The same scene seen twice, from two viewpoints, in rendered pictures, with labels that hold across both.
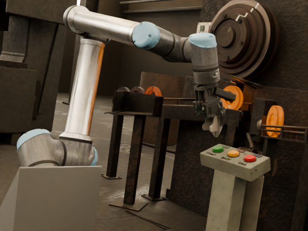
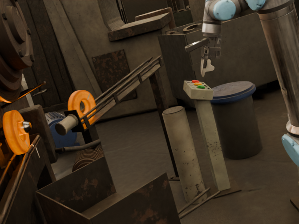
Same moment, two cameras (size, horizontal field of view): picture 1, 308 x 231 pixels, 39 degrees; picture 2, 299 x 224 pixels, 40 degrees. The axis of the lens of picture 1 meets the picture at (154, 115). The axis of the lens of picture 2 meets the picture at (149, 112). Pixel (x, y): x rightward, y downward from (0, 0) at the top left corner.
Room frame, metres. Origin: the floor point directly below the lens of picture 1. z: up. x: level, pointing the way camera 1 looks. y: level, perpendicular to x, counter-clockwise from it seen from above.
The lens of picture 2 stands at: (3.29, 0.78, 1.08)
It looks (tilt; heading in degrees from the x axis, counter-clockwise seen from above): 15 degrees down; 219
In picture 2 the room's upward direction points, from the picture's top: 16 degrees counter-clockwise
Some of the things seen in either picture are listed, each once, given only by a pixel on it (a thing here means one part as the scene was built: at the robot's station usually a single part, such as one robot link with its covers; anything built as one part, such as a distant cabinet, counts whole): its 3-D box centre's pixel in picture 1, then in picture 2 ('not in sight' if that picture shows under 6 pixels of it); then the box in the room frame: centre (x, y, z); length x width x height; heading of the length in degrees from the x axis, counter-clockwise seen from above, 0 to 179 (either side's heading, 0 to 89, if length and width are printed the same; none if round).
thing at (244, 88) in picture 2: not in sight; (236, 120); (1.07, -0.38, 0.22); 0.32 x 0.32 x 0.43
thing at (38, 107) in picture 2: (262, 120); (36, 136); (2.35, -0.60, 0.68); 0.11 x 0.08 x 0.24; 130
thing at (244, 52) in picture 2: not in sight; (223, 56); (-0.18, -1.01, 0.39); 1.03 x 0.83 x 0.77; 145
